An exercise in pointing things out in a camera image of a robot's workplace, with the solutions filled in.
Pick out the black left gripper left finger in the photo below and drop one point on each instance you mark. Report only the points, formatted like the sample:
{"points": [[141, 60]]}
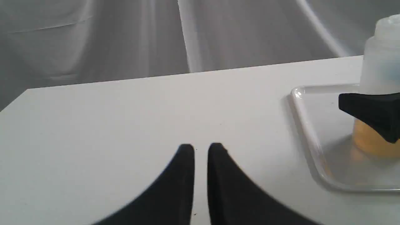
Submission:
{"points": [[168, 200]]}

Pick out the translucent squeeze bottle amber liquid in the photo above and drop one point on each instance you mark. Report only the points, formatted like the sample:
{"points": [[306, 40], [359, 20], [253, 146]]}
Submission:
{"points": [[380, 75]]}

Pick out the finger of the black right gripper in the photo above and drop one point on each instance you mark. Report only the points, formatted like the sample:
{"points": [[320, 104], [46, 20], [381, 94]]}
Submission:
{"points": [[380, 112]]}

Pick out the grey fabric backdrop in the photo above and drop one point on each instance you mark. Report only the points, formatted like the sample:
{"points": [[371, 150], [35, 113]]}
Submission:
{"points": [[48, 43]]}

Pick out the white rectangular plastic tray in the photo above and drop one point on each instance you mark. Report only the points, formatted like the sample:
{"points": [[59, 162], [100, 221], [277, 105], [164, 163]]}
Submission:
{"points": [[333, 156]]}

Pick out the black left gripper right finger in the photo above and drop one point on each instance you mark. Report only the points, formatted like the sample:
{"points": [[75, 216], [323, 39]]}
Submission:
{"points": [[234, 199]]}

